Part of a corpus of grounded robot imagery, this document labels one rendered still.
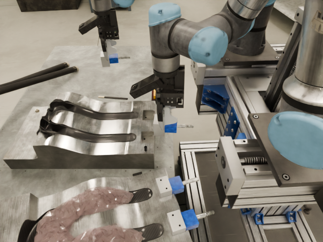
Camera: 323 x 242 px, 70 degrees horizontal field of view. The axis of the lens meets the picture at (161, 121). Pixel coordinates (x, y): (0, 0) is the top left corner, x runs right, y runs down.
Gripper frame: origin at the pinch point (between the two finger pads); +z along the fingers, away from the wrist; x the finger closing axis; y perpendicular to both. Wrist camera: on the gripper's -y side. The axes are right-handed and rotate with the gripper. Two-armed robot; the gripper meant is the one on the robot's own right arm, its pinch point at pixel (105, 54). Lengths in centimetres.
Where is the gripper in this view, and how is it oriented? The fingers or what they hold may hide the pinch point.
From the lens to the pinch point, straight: 111.5
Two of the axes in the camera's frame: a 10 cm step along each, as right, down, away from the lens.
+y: 9.9, -1.1, 1.1
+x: -1.6, -7.1, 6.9
